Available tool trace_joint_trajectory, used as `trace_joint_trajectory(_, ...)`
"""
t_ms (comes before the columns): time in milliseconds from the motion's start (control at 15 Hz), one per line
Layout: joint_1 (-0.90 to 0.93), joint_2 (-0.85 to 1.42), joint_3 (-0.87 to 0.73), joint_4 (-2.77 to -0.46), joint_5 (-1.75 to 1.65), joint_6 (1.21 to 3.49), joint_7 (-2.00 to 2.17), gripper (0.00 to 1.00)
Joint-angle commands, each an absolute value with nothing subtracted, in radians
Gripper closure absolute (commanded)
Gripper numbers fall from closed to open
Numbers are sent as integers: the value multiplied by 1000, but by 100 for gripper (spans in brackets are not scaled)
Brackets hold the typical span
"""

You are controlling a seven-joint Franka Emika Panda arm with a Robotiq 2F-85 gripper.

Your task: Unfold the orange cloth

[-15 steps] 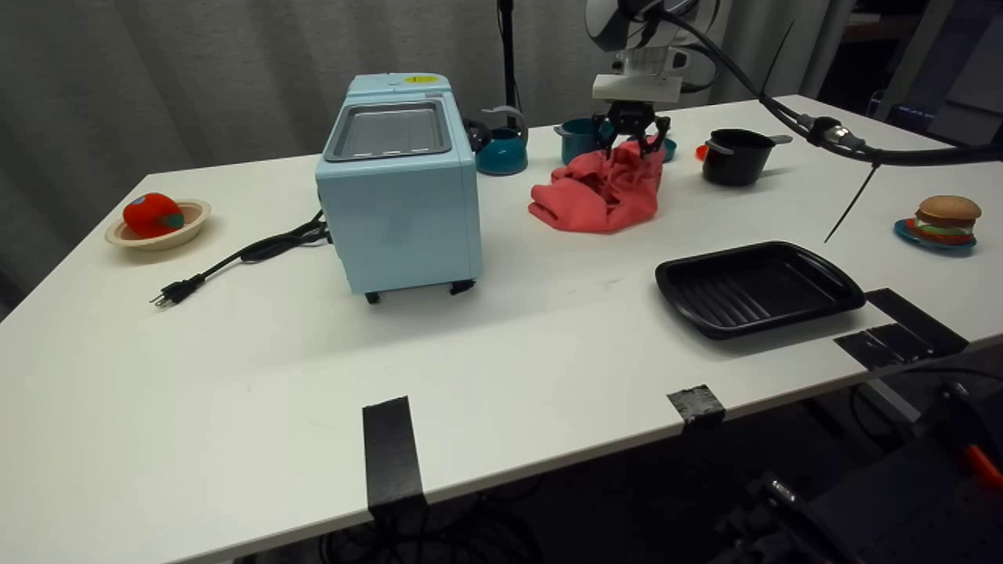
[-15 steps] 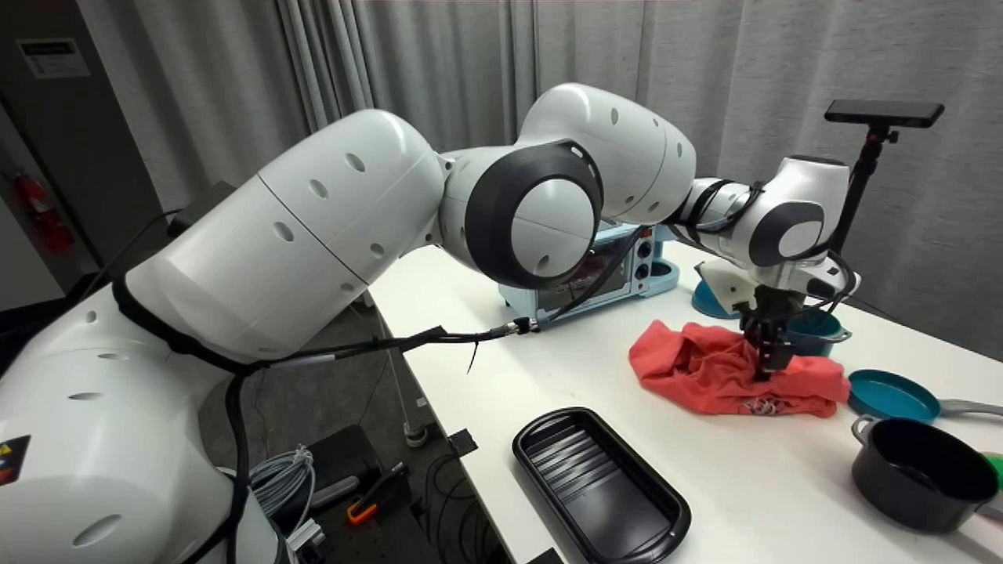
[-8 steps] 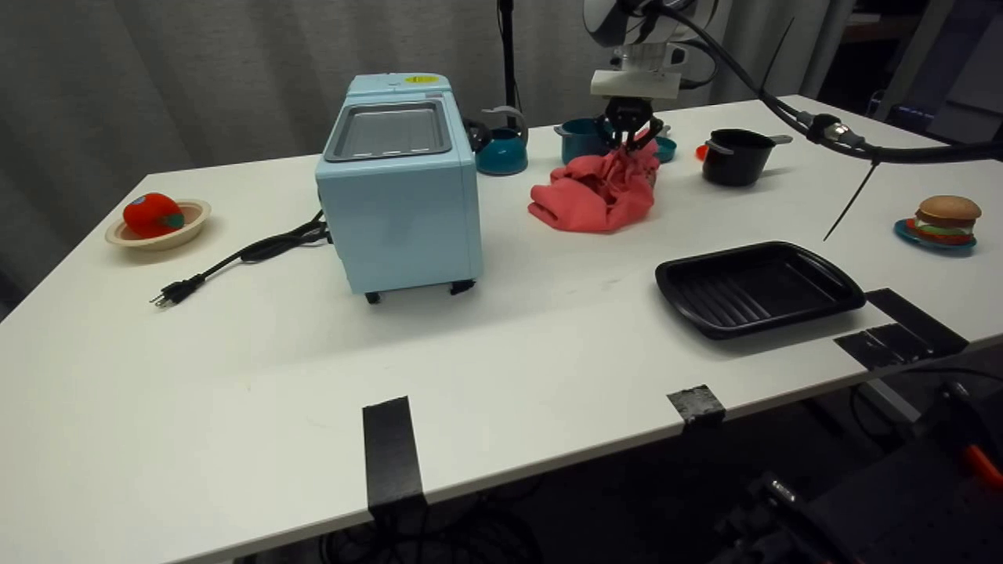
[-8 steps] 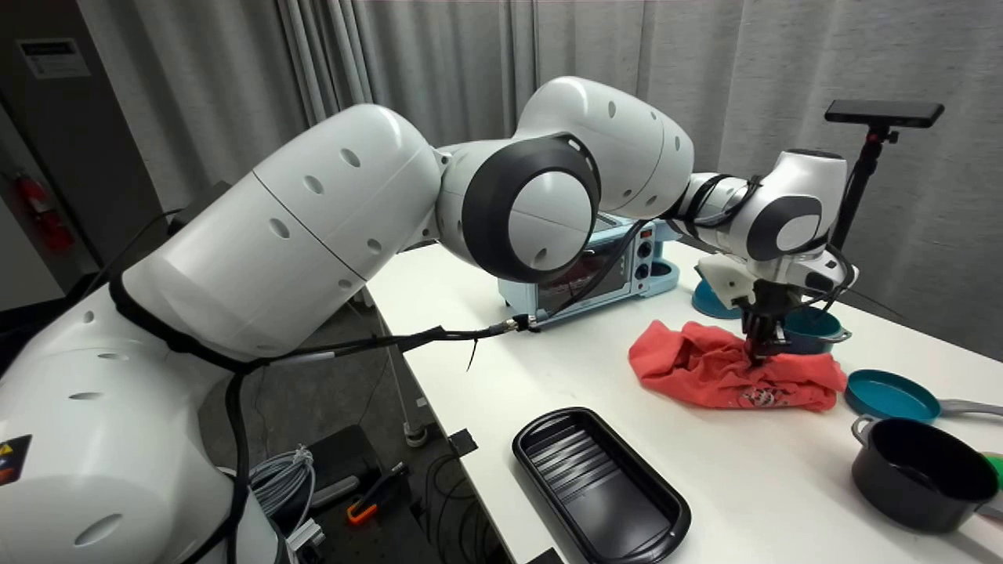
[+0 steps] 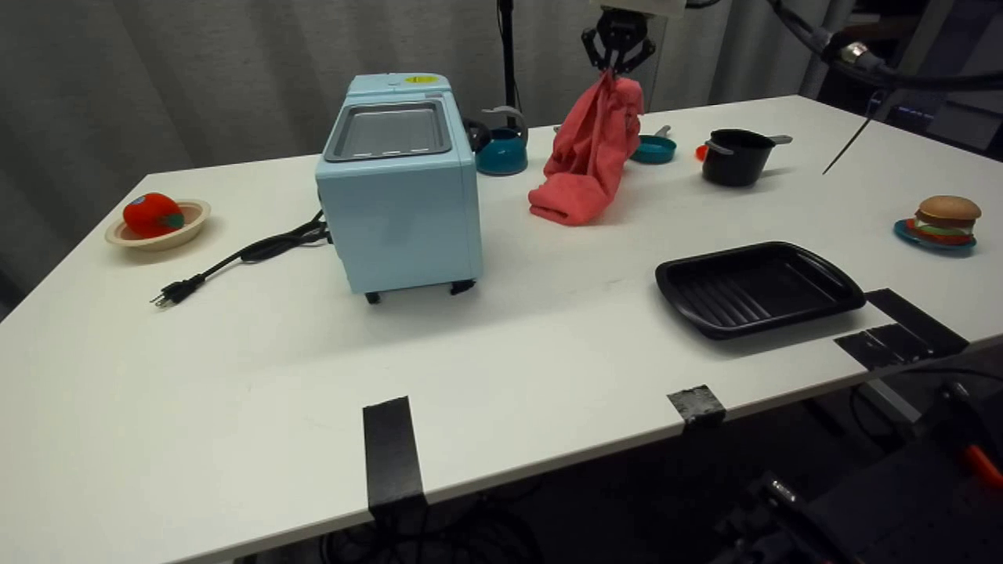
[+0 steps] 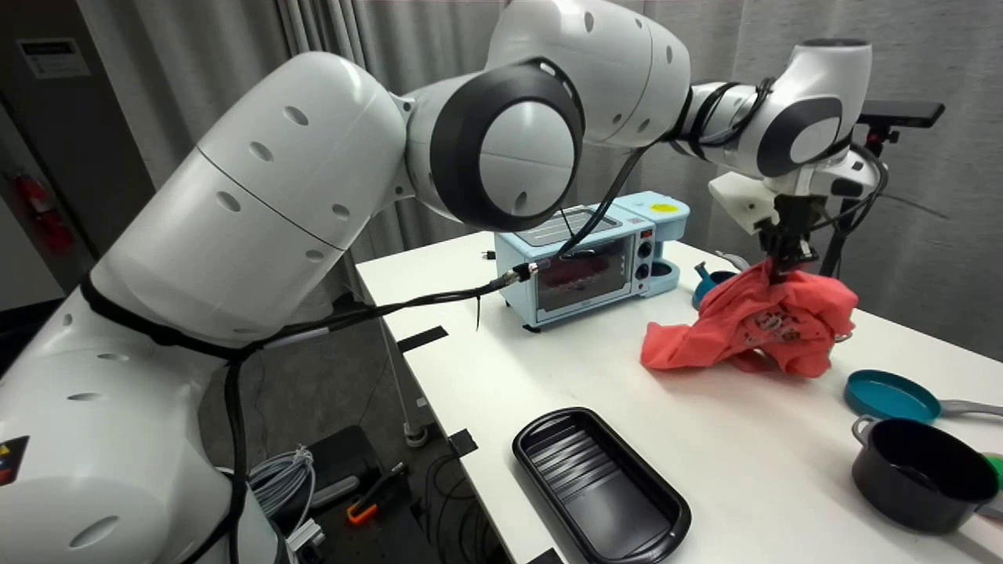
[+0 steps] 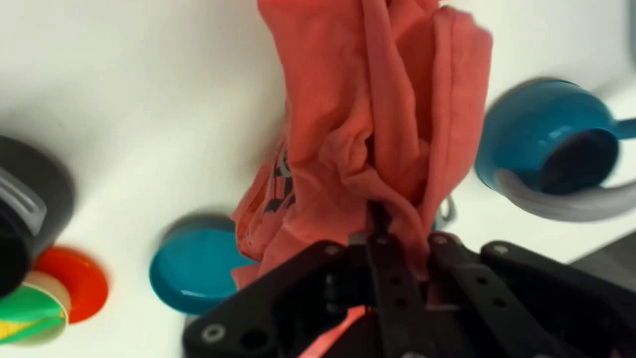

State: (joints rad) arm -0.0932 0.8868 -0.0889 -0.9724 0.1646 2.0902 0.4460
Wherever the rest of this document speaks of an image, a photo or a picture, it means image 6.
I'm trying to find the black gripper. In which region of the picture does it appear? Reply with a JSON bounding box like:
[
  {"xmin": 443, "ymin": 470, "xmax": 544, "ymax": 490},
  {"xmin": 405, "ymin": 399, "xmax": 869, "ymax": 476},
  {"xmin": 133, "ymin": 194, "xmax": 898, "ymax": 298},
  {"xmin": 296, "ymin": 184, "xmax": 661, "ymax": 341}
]
[{"xmin": 755, "ymin": 191, "xmax": 830, "ymax": 286}]

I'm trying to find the orange cloth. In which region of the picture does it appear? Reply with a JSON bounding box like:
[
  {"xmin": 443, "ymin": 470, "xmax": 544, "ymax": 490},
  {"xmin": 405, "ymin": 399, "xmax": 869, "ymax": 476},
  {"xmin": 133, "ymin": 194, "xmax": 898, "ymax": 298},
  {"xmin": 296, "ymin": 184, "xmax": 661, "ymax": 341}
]
[{"xmin": 639, "ymin": 262, "xmax": 861, "ymax": 383}]

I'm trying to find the grey curtain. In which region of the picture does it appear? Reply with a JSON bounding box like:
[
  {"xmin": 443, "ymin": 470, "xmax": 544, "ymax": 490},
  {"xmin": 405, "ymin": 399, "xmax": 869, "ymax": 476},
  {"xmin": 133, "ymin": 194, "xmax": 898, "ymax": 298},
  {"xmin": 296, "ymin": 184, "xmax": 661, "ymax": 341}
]
[{"xmin": 74, "ymin": 0, "xmax": 1003, "ymax": 358}]

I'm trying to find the light blue toaster oven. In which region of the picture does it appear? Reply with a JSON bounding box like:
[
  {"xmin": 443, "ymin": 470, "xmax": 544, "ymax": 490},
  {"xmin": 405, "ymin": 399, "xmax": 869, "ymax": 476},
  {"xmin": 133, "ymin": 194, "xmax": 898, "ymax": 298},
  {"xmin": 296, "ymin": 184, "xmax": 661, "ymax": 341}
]
[{"xmin": 492, "ymin": 190, "xmax": 692, "ymax": 332}]

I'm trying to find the black toy pot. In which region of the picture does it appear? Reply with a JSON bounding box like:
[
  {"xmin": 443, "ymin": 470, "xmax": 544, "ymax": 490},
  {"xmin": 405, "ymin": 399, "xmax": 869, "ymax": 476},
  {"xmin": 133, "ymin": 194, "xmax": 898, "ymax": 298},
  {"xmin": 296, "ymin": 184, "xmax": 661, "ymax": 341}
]
[{"xmin": 849, "ymin": 417, "xmax": 1003, "ymax": 535}]

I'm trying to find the black grill tray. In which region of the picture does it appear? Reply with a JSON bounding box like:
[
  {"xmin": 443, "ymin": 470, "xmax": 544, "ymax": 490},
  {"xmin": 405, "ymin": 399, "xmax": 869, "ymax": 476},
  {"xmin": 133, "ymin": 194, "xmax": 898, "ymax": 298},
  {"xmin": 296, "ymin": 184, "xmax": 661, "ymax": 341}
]
[{"xmin": 509, "ymin": 404, "xmax": 694, "ymax": 564}]

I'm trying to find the long black tape strip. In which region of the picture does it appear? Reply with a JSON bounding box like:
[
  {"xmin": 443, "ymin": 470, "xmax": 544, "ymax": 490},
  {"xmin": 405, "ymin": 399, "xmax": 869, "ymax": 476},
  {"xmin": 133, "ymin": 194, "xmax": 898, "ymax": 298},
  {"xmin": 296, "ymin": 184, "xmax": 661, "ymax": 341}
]
[{"xmin": 394, "ymin": 322, "xmax": 452, "ymax": 356}]

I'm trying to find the grey metal cabinet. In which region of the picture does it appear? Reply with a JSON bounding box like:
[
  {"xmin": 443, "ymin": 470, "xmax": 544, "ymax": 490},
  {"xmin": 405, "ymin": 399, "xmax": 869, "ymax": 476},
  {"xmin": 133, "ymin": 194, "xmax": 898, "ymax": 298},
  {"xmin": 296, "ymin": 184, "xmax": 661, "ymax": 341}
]
[{"xmin": 0, "ymin": 0, "xmax": 159, "ymax": 317}]

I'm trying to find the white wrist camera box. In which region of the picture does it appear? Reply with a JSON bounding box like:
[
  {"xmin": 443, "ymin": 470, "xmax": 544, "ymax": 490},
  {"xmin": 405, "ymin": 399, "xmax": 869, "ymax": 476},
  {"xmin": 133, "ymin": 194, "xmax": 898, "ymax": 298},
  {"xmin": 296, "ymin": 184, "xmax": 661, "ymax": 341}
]
[{"xmin": 704, "ymin": 170, "xmax": 784, "ymax": 230}]

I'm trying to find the teal pan with grey handle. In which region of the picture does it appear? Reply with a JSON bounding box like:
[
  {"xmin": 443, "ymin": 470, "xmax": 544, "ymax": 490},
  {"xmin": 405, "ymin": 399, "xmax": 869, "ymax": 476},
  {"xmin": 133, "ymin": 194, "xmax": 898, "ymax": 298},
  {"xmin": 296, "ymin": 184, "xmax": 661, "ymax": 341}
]
[{"xmin": 842, "ymin": 368, "xmax": 1003, "ymax": 427}]

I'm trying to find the black camera stand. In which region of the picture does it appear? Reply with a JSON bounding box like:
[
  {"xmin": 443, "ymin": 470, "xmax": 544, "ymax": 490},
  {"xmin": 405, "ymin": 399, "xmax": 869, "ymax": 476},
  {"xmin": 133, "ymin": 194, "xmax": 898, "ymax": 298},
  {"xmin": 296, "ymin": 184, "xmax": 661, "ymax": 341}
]
[{"xmin": 819, "ymin": 98, "xmax": 950, "ymax": 278}]

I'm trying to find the orange handled tool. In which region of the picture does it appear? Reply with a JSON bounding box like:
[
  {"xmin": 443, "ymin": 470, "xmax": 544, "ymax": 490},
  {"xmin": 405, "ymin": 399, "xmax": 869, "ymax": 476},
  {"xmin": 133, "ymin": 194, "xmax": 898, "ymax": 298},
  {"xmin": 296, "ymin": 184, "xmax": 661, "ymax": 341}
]
[{"xmin": 345, "ymin": 459, "xmax": 411, "ymax": 526}]

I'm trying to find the grey cable bundle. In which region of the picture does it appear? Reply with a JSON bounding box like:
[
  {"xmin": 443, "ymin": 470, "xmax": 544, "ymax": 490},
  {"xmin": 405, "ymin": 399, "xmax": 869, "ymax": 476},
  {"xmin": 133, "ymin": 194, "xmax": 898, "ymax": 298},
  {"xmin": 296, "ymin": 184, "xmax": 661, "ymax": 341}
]
[{"xmin": 247, "ymin": 445, "xmax": 327, "ymax": 559}]

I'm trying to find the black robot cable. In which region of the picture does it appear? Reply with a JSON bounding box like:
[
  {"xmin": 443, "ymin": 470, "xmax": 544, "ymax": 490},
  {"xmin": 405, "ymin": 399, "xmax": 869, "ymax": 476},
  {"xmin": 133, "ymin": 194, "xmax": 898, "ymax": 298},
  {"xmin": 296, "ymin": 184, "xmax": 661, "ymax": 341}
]
[{"xmin": 74, "ymin": 81, "xmax": 889, "ymax": 564}]

